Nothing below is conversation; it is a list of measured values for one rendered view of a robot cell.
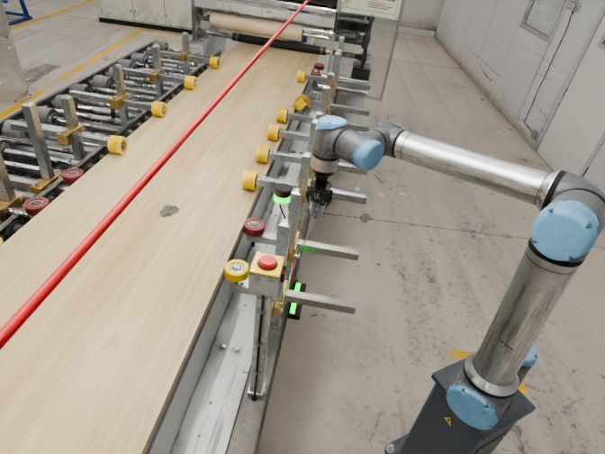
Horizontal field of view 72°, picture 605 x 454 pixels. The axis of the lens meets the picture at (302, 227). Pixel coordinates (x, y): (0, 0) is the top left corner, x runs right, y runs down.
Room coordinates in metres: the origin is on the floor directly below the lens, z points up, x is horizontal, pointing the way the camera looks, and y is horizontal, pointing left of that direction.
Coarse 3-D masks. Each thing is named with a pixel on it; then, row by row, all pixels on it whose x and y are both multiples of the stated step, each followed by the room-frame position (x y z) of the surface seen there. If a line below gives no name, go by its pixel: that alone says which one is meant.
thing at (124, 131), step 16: (144, 48) 3.53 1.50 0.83; (112, 64) 3.01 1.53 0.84; (208, 64) 3.42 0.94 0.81; (80, 80) 2.61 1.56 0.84; (48, 96) 2.29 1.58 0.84; (16, 112) 2.04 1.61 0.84; (144, 112) 2.27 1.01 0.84; (128, 128) 2.07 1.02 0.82; (96, 160) 1.73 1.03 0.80; (32, 176) 1.80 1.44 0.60; (48, 192) 1.37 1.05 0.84
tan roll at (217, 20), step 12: (216, 24) 3.83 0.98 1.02; (228, 24) 3.82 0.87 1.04; (240, 24) 3.81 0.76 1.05; (252, 24) 3.81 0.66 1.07; (264, 24) 3.81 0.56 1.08; (276, 24) 3.82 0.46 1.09; (288, 24) 3.83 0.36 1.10; (288, 36) 3.79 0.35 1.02; (300, 36) 3.78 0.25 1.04; (312, 36) 3.82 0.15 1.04; (324, 36) 3.82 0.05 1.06
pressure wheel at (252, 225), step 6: (246, 222) 1.27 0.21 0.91; (252, 222) 1.27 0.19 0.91; (258, 222) 1.28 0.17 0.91; (264, 222) 1.28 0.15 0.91; (246, 228) 1.24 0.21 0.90; (252, 228) 1.24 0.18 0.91; (258, 228) 1.24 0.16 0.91; (264, 228) 1.26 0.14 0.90; (252, 234) 1.23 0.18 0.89; (258, 234) 1.24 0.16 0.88; (252, 246) 1.26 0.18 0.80
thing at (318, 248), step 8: (248, 240) 1.25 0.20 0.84; (256, 240) 1.25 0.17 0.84; (264, 240) 1.25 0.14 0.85; (272, 240) 1.25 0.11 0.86; (296, 248) 1.24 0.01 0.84; (304, 248) 1.24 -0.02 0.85; (312, 248) 1.24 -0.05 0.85; (320, 248) 1.24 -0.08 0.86; (328, 248) 1.24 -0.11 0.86; (336, 248) 1.25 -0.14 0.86; (344, 248) 1.26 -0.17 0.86; (336, 256) 1.23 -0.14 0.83; (344, 256) 1.23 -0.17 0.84; (352, 256) 1.23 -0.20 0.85
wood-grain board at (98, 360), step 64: (256, 64) 3.29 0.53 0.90; (256, 128) 2.13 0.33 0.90; (64, 192) 1.30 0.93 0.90; (192, 192) 1.43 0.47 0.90; (256, 192) 1.50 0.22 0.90; (0, 256) 0.92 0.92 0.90; (64, 256) 0.96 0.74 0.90; (128, 256) 1.00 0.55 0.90; (192, 256) 1.05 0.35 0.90; (0, 320) 0.69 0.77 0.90; (64, 320) 0.72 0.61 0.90; (128, 320) 0.75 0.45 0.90; (192, 320) 0.78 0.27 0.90; (0, 384) 0.51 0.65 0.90; (64, 384) 0.54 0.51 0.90; (128, 384) 0.56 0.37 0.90; (0, 448) 0.38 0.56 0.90; (64, 448) 0.40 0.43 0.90; (128, 448) 0.41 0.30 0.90
